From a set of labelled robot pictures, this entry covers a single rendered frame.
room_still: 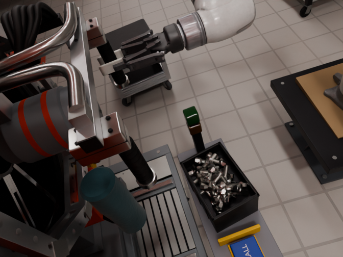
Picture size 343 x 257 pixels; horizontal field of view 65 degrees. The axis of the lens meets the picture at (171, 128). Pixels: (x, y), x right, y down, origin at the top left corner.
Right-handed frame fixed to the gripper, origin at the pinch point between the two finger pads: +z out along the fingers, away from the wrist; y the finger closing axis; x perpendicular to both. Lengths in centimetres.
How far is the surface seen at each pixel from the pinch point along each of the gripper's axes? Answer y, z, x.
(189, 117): -14.0, -15.0, -17.0
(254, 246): -48, -18, -35
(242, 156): 4, -38, -83
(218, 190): -34.2, -14.6, -25.8
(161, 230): -20, 12, -77
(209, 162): -24.9, -15.7, -26.4
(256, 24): 104, -97, -83
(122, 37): 94, -1, -49
